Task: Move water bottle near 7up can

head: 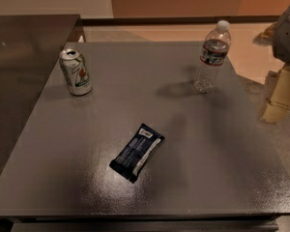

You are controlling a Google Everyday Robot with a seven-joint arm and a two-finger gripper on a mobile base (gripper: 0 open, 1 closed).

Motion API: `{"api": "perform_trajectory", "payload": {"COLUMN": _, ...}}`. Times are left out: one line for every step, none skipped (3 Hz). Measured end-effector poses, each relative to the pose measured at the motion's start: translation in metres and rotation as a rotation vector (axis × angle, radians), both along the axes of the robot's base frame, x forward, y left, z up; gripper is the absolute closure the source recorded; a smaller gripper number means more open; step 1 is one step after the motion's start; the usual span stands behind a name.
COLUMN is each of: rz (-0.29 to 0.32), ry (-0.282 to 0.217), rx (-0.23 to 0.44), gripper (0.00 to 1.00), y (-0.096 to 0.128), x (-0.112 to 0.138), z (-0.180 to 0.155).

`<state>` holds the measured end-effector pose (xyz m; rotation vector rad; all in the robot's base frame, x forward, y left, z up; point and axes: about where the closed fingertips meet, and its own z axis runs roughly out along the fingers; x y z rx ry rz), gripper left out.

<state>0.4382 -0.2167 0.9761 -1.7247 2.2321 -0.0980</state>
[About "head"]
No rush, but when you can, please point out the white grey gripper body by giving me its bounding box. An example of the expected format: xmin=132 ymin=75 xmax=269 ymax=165
xmin=272 ymin=6 xmax=290 ymax=63

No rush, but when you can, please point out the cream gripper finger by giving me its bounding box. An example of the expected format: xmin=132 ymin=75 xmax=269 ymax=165
xmin=257 ymin=23 xmax=276 ymax=40
xmin=260 ymin=64 xmax=290 ymax=124

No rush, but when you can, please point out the clear plastic water bottle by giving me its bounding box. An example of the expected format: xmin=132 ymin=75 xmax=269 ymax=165
xmin=193 ymin=20 xmax=231 ymax=94

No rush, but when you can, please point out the white green 7up can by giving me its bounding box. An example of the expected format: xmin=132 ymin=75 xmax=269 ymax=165
xmin=59 ymin=48 xmax=92 ymax=96

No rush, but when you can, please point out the dark blue snack wrapper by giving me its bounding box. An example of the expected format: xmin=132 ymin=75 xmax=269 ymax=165
xmin=109 ymin=124 xmax=164 ymax=183

